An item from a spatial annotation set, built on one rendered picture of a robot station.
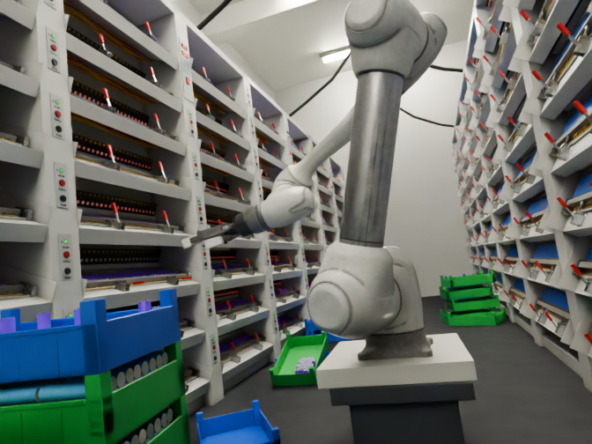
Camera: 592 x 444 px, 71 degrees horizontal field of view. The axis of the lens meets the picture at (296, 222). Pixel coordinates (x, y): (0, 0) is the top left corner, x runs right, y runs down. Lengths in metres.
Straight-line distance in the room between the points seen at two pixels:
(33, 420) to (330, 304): 0.54
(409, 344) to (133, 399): 0.71
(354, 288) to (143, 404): 0.46
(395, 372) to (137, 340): 0.63
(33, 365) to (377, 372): 0.72
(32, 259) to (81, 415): 0.77
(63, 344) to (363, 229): 0.61
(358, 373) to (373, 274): 0.26
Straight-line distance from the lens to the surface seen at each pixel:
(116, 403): 0.55
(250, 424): 1.52
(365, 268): 0.89
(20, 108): 1.38
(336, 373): 1.05
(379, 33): 0.94
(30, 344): 0.57
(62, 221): 1.27
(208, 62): 2.50
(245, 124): 2.56
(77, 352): 0.54
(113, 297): 1.37
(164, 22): 2.14
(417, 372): 1.04
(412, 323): 1.11
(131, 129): 1.59
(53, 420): 0.57
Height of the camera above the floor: 0.48
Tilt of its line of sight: 7 degrees up
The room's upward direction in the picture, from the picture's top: 7 degrees counter-clockwise
